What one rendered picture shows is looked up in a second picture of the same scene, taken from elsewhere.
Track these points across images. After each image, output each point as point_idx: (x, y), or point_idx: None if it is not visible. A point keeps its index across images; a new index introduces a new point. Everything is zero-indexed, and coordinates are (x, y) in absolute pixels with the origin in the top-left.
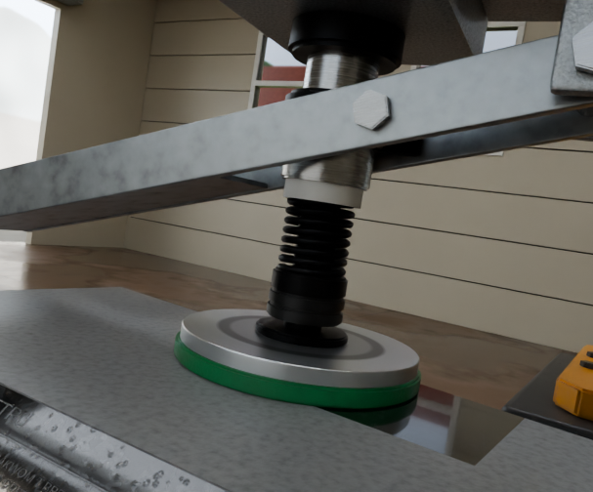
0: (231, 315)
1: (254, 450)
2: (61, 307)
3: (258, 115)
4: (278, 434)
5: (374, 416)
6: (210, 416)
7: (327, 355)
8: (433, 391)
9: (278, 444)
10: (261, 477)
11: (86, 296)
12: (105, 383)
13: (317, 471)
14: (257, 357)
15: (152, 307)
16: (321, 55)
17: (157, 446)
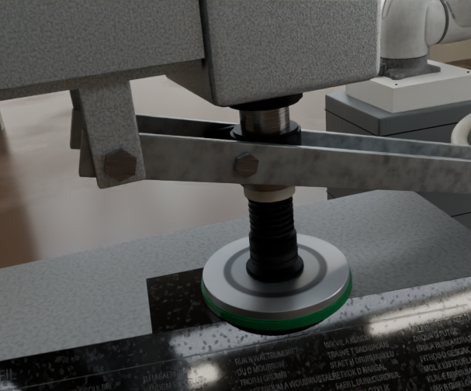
0: (324, 255)
1: (197, 239)
2: (407, 231)
3: None
4: (202, 247)
5: (198, 276)
6: (226, 238)
7: (233, 260)
8: (206, 318)
9: (196, 244)
10: (183, 236)
11: (456, 243)
12: None
13: (176, 245)
14: (240, 239)
15: (432, 265)
16: None
17: (212, 226)
